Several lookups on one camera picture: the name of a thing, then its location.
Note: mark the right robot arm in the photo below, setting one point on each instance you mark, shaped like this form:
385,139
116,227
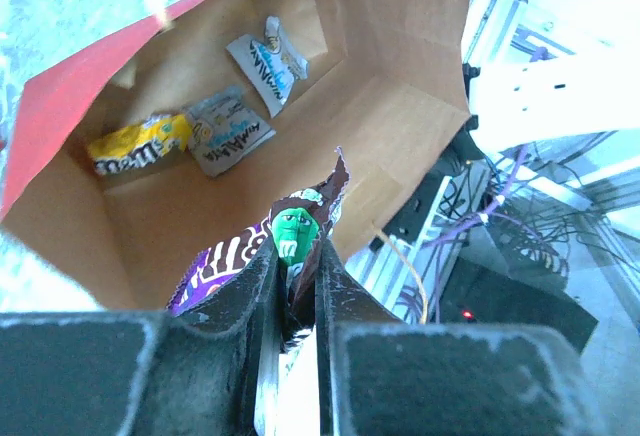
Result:
565,96

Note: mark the purple m&m's packet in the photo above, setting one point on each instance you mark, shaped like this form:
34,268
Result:
292,235

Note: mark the red brown paper bag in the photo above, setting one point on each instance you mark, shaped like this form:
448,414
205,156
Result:
384,84

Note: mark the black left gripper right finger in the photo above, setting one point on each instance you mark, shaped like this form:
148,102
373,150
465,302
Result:
504,361

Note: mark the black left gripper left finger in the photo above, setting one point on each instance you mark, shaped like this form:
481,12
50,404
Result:
207,372

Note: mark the yellow m&m's candy packet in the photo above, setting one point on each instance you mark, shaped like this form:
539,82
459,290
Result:
138,146

